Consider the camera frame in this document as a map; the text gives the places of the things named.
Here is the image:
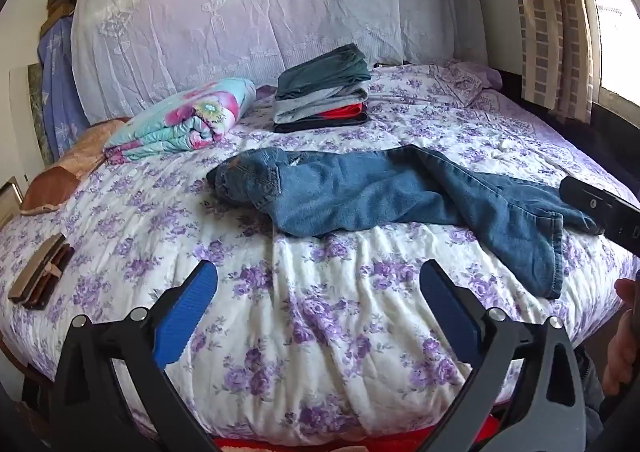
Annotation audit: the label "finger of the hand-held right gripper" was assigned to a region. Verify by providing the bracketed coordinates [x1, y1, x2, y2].
[559, 174, 621, 235]

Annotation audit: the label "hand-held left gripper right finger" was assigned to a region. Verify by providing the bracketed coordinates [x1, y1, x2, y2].
[419, 259, 587, 452]

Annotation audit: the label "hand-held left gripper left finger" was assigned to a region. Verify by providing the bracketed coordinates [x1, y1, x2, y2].
[50, 259, 221, 452]

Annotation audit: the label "blue denim pants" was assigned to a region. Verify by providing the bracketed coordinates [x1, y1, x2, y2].
[206, 144, 606, 301]

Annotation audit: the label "folded teal pants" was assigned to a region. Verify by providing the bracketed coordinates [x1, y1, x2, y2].
[276, 44, 373, 101]

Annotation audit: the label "person's right hand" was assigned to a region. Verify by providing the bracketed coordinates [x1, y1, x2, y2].
[601, 277, 640, 398]

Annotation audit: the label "purple floral bed quilt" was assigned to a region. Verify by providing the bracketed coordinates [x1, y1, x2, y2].
[0, 59, 640, 444]

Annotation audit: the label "dark brown wallet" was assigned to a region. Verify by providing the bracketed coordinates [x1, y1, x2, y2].
[22, 244, 76, 311]

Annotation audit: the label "tan flat case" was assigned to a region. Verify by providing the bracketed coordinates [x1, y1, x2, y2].
[7, 233, 66, 303]

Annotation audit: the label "red floor mat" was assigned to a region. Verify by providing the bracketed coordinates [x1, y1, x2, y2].
[210, 412, 506, 452]

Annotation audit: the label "person's dark clothing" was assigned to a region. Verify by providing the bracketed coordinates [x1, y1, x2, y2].
[575, 347, 612, 452]

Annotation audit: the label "purple floral pillow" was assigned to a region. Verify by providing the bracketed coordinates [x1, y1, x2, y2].
[435, 59, 503, 107]

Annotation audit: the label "beige checked curtain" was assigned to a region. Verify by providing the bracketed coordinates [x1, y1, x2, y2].
[510, 0, 601, 125]

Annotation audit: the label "bright window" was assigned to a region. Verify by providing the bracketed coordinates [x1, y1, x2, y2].
[575, 0, 640, 108]

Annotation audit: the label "brown satin pillow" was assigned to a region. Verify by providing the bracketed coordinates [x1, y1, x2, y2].
[20, 118, 132, 217]

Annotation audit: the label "folded teal pink floral blanket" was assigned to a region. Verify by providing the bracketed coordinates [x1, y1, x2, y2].
[102, 78, 258, 164]

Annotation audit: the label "folded black garment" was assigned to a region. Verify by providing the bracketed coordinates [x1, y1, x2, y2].
[273, 110, 370, 135]

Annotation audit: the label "folded red garment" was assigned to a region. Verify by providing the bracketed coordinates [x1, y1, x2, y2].
[320, 102, 364, 119]

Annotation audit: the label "folded grey garment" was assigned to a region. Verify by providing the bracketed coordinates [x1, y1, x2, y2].
[273, 84, 370, 124]

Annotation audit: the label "blue floral hanging cloth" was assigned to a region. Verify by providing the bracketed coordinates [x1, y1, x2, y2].
[37, 14, 92, 167]

